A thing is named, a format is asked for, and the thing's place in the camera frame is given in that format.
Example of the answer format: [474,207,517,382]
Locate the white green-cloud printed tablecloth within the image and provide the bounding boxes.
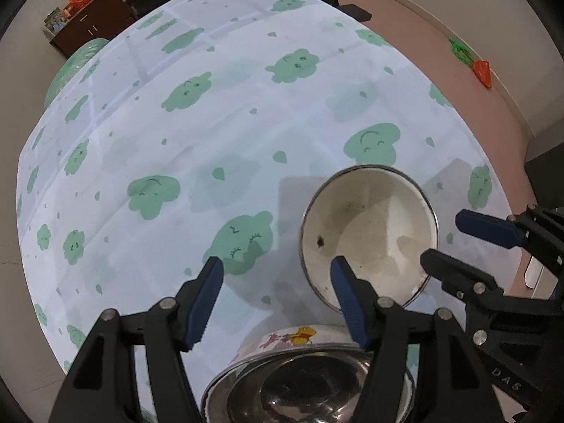
[15,0,514,423]

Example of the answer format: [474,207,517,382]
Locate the green plastic toy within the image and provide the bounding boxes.
[448,37,476,65]

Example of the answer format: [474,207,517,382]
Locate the dark wooden sideboard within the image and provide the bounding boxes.
[44,0,265,58]

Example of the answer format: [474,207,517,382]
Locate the orange plastic toy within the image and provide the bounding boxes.
[473,59,492,90]

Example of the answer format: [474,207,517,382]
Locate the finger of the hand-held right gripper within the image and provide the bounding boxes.
[456,205,564,274]
[421,249,505,349]

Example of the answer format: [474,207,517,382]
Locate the dark grey box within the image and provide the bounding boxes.
[524,128,564,212]

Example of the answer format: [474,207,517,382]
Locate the white enamel bowl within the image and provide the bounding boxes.
[299,164,440,314]

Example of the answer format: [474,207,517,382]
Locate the colourful small box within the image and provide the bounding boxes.
[44,6,73,33]

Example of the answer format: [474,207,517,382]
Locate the medium steel bowl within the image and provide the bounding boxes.
[230,352,376,423]

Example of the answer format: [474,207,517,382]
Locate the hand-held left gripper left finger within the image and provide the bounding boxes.
[48,256,225,423]

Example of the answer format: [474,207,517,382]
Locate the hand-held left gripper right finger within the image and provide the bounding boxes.
[330,256,498,423]

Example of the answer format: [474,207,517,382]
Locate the large cartoon-printed steel bowl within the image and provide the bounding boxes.
[200,324,417,423]

